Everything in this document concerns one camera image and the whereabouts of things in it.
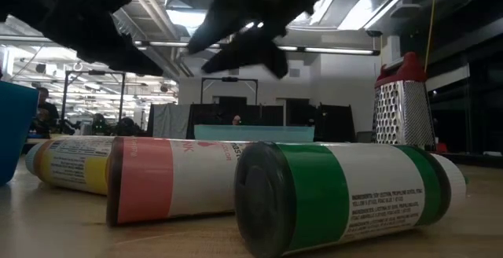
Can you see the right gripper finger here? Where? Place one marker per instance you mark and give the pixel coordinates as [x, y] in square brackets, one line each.
[220, 30]
[251, 51]

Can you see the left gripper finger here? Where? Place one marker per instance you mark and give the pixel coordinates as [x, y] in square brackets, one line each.
[102, 45]

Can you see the orange food colouring bottle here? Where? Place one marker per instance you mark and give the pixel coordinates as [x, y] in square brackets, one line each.
[74, 163]

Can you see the pink food colouring bottle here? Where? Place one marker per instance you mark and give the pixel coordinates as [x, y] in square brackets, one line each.
[157, 179]

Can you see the green food colouring bottle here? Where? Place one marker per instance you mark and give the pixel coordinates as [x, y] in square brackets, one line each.
[322, 195]

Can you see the black partition screen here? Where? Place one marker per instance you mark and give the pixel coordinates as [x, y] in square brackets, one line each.
[220, 112]
[336, 124]

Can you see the person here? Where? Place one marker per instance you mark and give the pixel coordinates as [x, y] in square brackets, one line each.
[100, 124]
[236, 120]
[47, 112]
[127, 127]

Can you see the long strip light bar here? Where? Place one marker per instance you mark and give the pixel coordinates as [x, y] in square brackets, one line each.
[338, 50]

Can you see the grey cloth cover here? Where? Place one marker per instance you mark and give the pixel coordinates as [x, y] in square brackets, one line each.
[169, 120]

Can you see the blue plastic bin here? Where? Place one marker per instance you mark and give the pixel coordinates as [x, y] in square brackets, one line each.
[15, 132]

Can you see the black background rig frame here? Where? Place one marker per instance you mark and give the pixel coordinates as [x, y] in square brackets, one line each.
[94, 72]
[230, 79]

